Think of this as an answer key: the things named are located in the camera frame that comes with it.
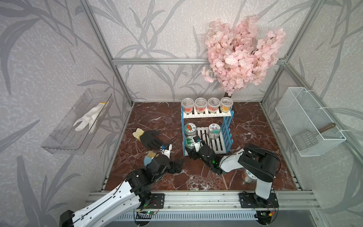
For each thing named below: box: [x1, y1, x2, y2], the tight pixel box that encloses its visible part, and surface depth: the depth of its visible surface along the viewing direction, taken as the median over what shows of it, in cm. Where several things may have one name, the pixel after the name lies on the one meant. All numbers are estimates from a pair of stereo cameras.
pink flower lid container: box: [207, 122, 221, 140], surface depth 93 cm
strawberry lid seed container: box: [184, 122, 198, 136], surface depth 93 cm
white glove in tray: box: [72, 101, 110, 134], surface depth 68 cm
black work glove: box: [131, 127, 164, 150], surface depth 100 cm
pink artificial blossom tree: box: [201, 15, 287, 97], surface depth 75 cm
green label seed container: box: [185, 135, 196, 150], surface depth 86 cm
